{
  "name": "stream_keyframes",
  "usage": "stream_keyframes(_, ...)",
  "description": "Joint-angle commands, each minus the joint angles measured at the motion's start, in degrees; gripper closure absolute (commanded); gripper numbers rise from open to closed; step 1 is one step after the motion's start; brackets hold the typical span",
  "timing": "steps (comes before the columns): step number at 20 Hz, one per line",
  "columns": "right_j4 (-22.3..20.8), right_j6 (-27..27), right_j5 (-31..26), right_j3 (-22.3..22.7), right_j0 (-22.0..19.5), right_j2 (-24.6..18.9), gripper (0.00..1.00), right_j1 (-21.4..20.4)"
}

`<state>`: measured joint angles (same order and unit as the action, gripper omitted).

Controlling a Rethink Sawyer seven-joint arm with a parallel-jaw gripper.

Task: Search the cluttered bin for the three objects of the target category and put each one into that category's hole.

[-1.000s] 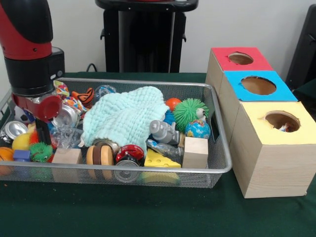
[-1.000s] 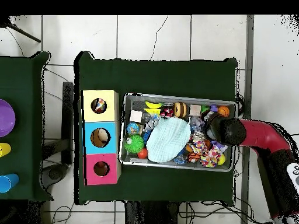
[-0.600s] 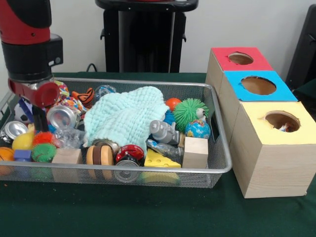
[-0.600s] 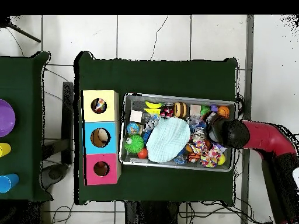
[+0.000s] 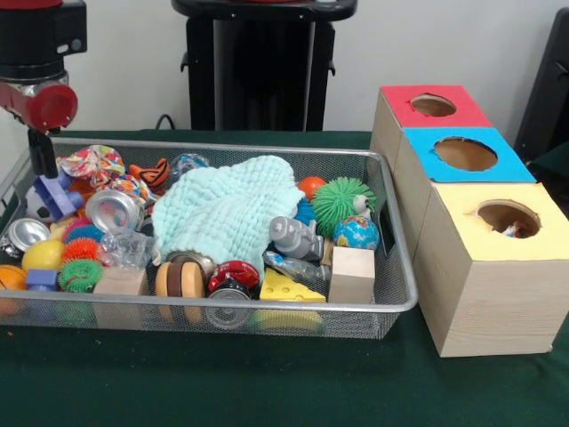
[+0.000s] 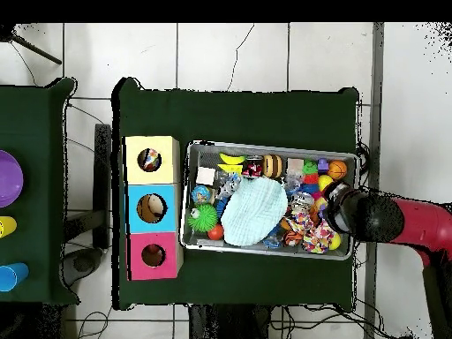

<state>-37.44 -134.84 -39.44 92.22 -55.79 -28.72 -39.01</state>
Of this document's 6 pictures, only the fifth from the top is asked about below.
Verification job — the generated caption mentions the orange toy basketball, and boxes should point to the orange toy basketball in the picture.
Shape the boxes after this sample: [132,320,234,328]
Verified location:
[0,264,28,294]

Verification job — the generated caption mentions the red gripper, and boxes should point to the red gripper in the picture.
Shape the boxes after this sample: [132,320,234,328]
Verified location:
[0,80,79,180]

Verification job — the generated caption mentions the clear mesh bin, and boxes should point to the clear mesh bin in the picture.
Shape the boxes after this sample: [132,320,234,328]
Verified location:
[0,136,420,342]

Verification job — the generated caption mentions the green spiky ball with eyes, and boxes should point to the green spiky ball with eyes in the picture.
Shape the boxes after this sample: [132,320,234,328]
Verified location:
[312,177,378,238]

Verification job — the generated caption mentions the yellow cheese wedge toy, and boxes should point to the yellow cheese wedge toy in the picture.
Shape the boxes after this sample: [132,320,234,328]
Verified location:
[259,270,327,305]

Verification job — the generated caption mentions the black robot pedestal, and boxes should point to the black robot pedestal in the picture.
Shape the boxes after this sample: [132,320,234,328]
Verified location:
[172,0,361,133]

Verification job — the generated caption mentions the red ball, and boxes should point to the red ball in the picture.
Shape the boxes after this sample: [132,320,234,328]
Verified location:
[299,176,328,202]

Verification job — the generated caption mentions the mint green muslin cloth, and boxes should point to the mint green muslin cloth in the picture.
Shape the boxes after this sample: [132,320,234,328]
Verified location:
[151,156,305,270]

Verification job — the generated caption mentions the wooden box with three holes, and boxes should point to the wooden box with three holes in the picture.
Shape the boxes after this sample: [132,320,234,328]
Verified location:
[371,85,569,359]

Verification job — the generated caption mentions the blue globe ball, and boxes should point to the blue globe ball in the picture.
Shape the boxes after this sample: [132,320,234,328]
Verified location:
[333,216,381,253]

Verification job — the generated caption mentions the plain wooden block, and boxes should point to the plain wooden block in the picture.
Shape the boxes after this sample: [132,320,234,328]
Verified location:
[328,247,377,306]

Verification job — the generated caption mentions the dark green tablecloth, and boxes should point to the dark green tablecloth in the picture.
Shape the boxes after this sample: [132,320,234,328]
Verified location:
[0,130,569,427]

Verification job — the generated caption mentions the blue spiky ball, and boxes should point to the blue spiky ball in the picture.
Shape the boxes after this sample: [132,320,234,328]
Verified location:
[295,201,316,225]

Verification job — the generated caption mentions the dark green side table cloth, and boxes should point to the dark green side table cloth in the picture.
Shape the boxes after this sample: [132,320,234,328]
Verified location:
[530,142,569,214]

